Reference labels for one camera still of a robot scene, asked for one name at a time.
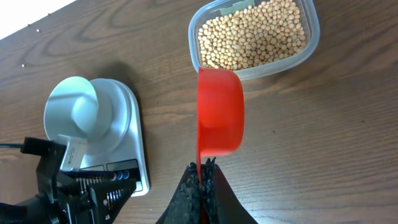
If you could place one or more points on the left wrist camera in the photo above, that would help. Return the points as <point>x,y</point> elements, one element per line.
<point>75,150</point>

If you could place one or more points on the grey round bowl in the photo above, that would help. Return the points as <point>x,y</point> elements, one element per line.
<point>71,109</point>

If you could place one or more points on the clear plastic soybean container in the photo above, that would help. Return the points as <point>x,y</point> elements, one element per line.
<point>308,18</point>

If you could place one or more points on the soybeans in container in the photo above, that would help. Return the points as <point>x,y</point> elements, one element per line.
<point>253,36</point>

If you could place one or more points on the white digital kitchen scale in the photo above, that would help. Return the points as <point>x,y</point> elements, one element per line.
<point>116,141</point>

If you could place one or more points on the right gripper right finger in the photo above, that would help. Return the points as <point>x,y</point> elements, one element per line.
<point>220,203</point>

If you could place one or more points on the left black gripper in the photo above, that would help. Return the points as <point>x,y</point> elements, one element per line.
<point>59,199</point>

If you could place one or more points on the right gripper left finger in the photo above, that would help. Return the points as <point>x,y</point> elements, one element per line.
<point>184,207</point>

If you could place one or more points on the red plastic measuring scoop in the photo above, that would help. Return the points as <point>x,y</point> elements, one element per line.
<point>220,114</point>

